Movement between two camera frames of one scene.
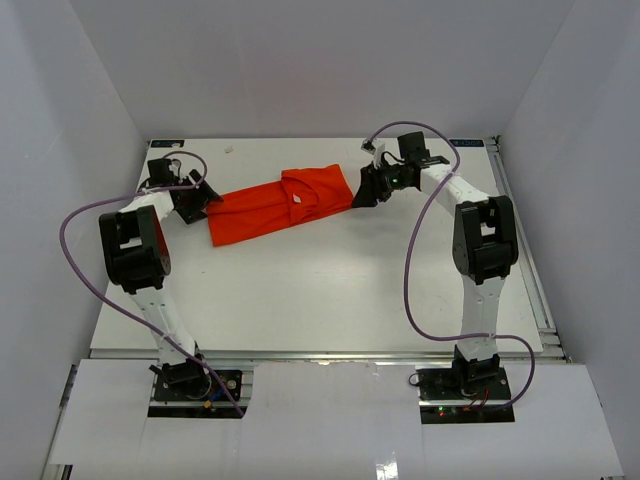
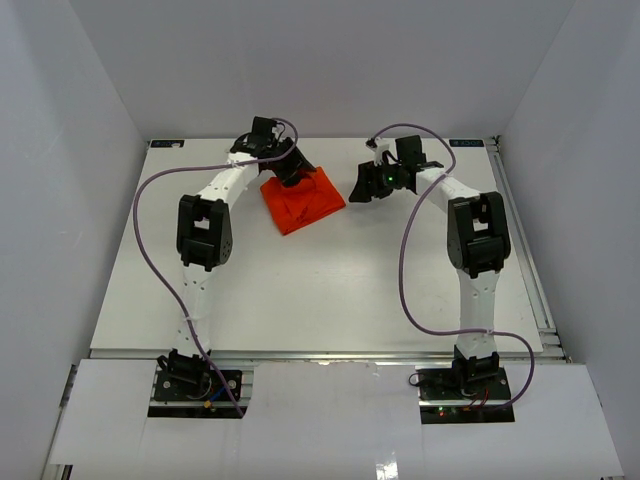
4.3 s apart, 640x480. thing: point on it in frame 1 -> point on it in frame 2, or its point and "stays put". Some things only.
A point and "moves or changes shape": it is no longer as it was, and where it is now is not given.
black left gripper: (204, 195) -> (296, 161)
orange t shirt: (299, 196) moves or changes shape
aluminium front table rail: (323, 357) stays put
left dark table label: (166, 143) stays put
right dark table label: (467, 142) stays put
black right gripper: (370, 188) stays put
